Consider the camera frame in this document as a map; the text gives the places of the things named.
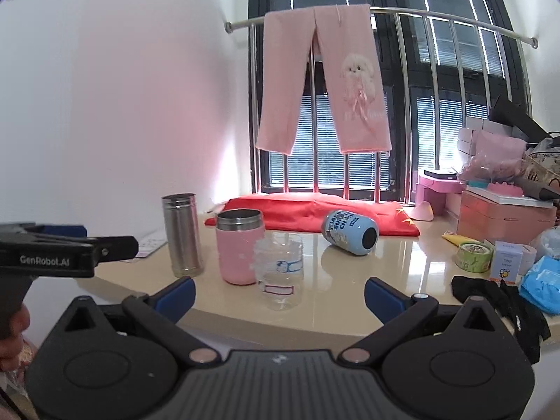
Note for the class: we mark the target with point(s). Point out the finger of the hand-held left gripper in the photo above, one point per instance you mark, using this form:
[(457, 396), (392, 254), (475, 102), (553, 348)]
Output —
[(118, 247)]

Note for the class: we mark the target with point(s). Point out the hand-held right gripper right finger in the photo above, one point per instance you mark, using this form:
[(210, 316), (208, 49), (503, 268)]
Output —
[(383, 297)]

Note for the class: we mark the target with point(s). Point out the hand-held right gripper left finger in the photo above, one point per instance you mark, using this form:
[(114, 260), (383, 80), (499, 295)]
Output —
[(175, 294)]

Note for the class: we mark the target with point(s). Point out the blue can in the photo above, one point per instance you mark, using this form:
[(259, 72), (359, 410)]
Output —
[(345, 232)]

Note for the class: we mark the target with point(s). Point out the pink cup with steel rim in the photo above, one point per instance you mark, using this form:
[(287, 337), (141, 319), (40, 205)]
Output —
[(238, 249)]

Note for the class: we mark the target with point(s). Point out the person's left hand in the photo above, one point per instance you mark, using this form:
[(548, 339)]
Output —
[(13, 341)]

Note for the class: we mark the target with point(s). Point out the white paper card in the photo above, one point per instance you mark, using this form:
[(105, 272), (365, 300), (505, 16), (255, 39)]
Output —
[(151, 243)]

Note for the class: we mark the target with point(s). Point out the stainless steel tumbler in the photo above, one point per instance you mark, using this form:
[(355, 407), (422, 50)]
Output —
[(181, 232)]

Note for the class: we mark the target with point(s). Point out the yellow tube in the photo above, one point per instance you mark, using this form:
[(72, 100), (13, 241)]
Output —
[(455, 239)]

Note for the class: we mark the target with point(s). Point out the pink shell-shaped item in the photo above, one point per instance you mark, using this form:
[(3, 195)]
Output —
[(423, 212)]

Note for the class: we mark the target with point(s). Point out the green tape roll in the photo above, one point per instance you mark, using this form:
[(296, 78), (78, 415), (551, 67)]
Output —
[(473, 256)]

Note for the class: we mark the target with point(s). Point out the clear plastic bottle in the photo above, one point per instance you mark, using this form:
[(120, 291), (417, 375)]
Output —
[(280, 271)]

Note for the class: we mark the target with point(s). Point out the black cloth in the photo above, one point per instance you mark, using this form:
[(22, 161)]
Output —
[(498, 302)]

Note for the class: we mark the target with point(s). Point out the small pink box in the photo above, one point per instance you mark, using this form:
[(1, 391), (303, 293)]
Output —
[(433, 192)]

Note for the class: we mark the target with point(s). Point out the red cloth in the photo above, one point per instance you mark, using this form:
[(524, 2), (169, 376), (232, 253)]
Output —
[(297, 214)]

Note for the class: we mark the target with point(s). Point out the small white box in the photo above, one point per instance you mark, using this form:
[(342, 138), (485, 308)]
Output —
[(509, 262)]

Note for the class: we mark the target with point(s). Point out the flat black box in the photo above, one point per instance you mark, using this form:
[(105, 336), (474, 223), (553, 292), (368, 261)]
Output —
[(439, 174)]

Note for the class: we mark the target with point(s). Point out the large pink box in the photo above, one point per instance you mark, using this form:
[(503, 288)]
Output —
[(503, 218)]

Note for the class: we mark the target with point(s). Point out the blue packet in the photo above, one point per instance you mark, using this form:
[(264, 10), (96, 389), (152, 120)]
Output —
[(542, 284)]

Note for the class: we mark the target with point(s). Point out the pink comb-shaped item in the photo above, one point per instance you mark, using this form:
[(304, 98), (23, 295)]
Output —
[(505, 190)]

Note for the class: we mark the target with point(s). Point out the clear plastic bag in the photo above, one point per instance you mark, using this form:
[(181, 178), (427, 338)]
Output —
[(547, 240)]

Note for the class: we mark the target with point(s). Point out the pink bag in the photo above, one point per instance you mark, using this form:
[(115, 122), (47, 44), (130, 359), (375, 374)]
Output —
[(498, 153)]

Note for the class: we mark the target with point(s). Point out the stack of white boxes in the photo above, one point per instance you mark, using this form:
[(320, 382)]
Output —
[(474, 133)]

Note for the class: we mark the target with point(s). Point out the pink pants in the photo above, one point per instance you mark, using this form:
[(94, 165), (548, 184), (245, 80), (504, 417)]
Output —
[(363, 96)]

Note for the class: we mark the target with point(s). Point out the patterned bag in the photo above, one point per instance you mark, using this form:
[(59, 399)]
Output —
[(542, 166)]

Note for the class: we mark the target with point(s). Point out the black angular object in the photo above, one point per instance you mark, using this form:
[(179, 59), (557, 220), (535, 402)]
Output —
[(516, 116)]

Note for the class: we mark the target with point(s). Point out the metal window railing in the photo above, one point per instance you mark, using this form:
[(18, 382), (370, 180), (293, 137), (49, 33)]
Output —
[(437, 52)]

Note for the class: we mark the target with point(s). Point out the black window frame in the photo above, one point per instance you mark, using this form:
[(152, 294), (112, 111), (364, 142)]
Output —
[(393, 30)]

